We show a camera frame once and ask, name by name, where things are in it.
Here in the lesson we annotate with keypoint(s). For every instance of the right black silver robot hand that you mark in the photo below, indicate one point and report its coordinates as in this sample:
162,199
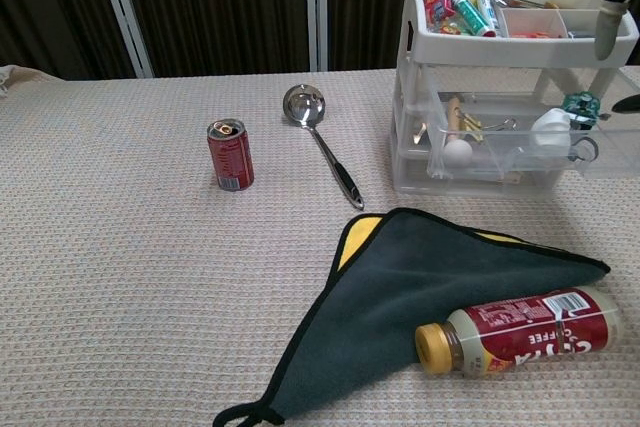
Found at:
607,27

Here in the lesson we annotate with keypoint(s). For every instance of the clear plastic drawer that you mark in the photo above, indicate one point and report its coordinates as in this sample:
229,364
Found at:
415,174
500,152

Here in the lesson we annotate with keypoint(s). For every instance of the white drawer organizer box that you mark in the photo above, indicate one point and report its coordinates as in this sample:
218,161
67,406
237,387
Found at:
500,52

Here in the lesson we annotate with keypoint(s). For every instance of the red candy packet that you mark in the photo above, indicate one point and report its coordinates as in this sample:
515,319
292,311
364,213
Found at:
535,35

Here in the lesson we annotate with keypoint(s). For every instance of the green round gadget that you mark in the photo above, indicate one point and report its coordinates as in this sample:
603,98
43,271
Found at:
581,104

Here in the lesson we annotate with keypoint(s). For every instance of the black carabiner hook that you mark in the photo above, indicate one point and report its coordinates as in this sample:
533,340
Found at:
595,147

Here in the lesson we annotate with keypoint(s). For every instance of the green white marker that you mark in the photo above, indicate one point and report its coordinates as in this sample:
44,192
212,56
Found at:
470,12

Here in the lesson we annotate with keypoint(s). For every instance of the gold binder clip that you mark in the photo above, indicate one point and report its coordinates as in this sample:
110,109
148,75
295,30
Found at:
475,127

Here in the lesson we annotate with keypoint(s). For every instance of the red blue snack packet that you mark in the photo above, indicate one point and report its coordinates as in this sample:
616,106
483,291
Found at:
440,2

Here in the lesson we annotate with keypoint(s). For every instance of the white ball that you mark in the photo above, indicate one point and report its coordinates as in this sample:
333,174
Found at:
458,153

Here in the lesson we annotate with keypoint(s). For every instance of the coffee bottle red label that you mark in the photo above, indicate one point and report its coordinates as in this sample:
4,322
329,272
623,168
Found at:
520,332

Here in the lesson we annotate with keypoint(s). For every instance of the grey yellow microfibre cloth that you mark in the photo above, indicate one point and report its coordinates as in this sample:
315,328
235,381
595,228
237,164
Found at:
400,287

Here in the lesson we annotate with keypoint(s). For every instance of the red soda can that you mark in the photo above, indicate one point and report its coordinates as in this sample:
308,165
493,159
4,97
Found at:
231,162

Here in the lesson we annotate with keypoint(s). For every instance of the beige woven tablecloth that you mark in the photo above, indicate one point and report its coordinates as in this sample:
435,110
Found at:
125,272

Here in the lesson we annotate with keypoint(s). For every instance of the white screen frame post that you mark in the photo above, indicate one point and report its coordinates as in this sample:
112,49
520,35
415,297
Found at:
316,7
122,12

